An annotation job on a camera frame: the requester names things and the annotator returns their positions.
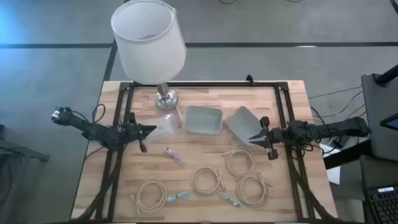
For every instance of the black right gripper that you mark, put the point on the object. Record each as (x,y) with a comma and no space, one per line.
(276,135)

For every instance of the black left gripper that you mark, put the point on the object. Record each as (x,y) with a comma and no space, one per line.
(133,132)

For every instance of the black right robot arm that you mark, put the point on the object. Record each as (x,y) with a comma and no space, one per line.
(342,127)

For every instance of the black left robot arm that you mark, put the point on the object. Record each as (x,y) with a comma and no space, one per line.
(93,132)

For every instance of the clear plastic bin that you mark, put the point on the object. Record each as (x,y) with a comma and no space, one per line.
(168,126)

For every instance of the grey plastic bin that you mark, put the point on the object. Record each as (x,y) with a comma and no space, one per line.
(203,119)
(241,123)

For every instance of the white paper sheet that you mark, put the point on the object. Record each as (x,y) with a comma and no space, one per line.
(334,177)

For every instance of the black desk bar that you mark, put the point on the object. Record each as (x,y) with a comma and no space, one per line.
(345,155)

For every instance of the grey cart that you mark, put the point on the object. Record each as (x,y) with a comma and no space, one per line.
(377,124)

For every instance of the dark side furniture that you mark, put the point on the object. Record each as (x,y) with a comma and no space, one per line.
(18,152)

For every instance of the tablet screen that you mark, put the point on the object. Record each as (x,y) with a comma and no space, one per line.
(392,123)

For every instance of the black keyboard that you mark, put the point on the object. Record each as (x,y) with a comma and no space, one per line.
(384,207)

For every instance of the black pole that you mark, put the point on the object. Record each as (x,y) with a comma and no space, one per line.
(387,76)

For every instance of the silver metal post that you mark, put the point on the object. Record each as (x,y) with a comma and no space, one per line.
(166,101)

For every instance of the black frame clip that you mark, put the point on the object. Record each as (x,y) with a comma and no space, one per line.
(249,80)

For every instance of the black aluminium rig frame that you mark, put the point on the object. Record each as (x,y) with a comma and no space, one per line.
(202,84)

